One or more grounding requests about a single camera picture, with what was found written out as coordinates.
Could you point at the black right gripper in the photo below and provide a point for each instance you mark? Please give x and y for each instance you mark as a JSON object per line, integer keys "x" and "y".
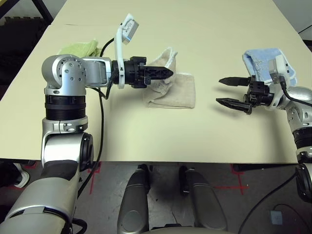
{"x": 258, "y": 93}

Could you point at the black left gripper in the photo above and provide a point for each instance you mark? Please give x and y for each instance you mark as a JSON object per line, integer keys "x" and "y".
{"x": 134, "y": 72}

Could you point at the beige towel white trim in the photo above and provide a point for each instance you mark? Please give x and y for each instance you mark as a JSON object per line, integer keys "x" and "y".
{"x": 180, "y": 90}

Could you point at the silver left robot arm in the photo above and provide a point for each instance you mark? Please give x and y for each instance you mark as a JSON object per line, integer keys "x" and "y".
{"x": 65, "y": 75}

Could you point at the blue folded towel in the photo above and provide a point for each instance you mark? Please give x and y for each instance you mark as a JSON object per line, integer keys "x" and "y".
{"x": 258, "y": 61}

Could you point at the green folded towel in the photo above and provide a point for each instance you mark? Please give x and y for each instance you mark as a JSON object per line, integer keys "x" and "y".
{"x": 80, "y": 48}

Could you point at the red floor tape mark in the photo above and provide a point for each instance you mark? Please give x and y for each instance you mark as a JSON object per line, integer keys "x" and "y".
{"x": 92, "y": 181}
{"x": 241, "y": 187}

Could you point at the grey robot right leg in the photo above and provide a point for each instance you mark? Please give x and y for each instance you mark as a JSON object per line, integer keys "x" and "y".
{"x": 204, "y": 197}

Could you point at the grey power adapter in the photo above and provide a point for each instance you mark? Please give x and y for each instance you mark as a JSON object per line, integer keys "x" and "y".
{"x": 276, "y": 217}

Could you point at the black foam floor mat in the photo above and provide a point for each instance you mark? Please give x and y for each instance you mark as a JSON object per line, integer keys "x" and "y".
{"x": 17, "y": 36}

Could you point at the beige robot torso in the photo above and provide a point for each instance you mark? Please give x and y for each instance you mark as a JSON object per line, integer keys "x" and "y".
{"x": 187, "y": 231}

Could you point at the white bystander shoe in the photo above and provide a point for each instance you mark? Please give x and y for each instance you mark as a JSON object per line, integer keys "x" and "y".
{"x": 23, "y": 176}

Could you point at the bystander leg dark trousers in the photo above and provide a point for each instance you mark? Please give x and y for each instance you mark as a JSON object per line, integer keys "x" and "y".
{"x": 7, "y": 173}

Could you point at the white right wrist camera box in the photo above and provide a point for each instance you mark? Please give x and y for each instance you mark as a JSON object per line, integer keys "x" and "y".
{"x": 282, "y": 65}

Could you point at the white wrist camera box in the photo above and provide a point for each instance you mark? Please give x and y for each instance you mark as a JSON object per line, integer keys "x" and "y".
{"x": 130, "y": 26}
{"x": 282, "y": 65}

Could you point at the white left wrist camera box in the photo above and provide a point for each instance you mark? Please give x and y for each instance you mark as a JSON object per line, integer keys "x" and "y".
{"x": 130, "y": 26}

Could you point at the black metal frame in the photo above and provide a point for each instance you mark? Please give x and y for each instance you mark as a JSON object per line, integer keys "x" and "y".
{"x": 41, "y": 9}

